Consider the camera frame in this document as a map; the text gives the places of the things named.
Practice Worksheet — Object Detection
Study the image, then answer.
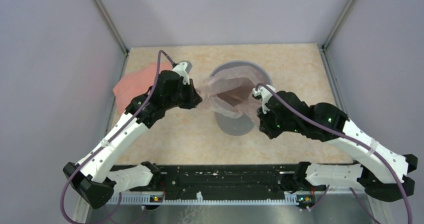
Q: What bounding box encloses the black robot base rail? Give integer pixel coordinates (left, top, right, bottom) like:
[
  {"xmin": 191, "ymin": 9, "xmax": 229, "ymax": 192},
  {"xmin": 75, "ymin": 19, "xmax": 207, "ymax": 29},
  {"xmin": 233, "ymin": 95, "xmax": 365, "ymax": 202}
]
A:
[{"xmin": 109, "ymin": 163, "xmax": 360, "ymax": 202}]

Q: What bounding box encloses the translucent pink trash bag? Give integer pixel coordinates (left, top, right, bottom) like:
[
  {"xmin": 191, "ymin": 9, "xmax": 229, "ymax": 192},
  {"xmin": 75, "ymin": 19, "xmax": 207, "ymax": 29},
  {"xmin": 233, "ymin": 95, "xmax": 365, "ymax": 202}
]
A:
[{"xmin": 196, "ymin": 65, "xmax": 272, "ymax": 126}]

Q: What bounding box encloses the folded pink trash bags stack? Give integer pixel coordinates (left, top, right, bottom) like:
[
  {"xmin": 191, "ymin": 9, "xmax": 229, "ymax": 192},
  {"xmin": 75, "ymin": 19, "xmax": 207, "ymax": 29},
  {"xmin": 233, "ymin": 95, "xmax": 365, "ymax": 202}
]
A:
[{"xmin": 112, "ymin": 63, "xmax": 157, "ymax": 115}]

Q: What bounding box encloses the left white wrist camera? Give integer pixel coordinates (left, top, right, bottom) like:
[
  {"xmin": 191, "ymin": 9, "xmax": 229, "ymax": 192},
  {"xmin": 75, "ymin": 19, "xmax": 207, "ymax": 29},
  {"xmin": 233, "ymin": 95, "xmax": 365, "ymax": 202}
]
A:
[{"xmin": 172, "ymin": 60, "xmax": 193, "ymax": 85}]

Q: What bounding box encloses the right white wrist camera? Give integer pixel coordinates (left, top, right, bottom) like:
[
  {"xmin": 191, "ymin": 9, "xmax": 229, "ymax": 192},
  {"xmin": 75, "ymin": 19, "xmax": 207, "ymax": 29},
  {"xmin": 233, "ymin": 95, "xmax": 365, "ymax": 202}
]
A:
[{"xmin": 252, "ymin": 83, "xmax": 276, "ymax": 114}]

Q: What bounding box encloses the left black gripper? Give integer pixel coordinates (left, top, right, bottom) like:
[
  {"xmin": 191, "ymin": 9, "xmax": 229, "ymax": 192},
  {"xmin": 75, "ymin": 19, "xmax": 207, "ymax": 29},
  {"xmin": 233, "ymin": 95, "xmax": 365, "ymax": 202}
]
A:
[{"xmin": 164, "ymin": 78, "xmax": 203, "ymax": 110}]

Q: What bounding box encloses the aluminium frame post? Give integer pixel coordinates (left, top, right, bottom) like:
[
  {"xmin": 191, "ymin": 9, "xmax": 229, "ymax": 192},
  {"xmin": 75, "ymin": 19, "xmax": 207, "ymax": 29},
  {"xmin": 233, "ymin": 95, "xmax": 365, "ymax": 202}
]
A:
[
  {"xmin": 92, "ymin": 0, "xmax": 129, "ymax": 56},
  {"xmin": 321, "ymin": 0, "xmax": 358, "ymax": 53}
]

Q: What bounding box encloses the white slotted cable duct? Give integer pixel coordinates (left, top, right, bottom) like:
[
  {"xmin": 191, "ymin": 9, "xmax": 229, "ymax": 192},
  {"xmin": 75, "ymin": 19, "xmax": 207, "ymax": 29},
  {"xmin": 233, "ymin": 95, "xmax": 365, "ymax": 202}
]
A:
[{"xmin": 107, "ymin": 191, "xmax": 299, "ymax": 206}]

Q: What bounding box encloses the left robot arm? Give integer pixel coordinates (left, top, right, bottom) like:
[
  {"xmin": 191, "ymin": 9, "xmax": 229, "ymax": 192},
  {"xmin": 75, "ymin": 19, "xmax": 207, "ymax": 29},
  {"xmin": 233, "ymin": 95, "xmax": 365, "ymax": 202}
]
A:
[{"xmin": 63, "ymin": 69, "xmax": 202, "ymax": 209}]

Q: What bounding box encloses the right aluminium frame post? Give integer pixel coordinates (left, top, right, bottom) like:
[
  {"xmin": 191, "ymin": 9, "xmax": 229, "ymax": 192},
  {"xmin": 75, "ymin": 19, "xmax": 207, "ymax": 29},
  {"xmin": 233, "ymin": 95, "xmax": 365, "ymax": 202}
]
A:
[{"xmin": 321, "ymin": 0, "xmax": 358, "ymax": 53}]

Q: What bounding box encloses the grey plastic trash bin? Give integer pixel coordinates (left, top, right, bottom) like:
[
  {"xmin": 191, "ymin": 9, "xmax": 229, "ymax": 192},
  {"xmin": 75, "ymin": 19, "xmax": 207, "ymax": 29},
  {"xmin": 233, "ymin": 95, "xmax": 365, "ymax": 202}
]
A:
[{"xmin": 209, "ymin": 60, "xmax": 273, "ymax": 136}]

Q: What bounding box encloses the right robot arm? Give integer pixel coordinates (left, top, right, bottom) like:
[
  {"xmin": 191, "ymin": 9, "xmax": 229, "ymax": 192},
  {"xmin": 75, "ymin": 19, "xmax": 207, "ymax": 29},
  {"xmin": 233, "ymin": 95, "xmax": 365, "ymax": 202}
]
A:
[{"xmin": 252, "ymin": 85, "xmax": 418, "ymax": 202}]

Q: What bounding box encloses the left aluminium frame post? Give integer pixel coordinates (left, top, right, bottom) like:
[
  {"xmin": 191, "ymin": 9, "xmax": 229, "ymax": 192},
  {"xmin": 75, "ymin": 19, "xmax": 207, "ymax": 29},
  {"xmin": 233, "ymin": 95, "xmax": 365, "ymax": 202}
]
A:
[{"xmin": 92, "ymin": 0, "xmax": 129, "ymax": 56}]

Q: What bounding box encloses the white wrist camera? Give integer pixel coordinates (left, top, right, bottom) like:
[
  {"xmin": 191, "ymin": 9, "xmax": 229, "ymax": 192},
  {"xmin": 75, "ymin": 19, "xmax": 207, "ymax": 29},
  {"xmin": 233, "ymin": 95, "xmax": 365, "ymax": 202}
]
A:
[
  {"xmin": 172, "ymin": 60, "xmax": 193, "ymax": 85},
  {"xmin": 252, "ymin": 83, "xmax": 276, "ymax": 114}
]

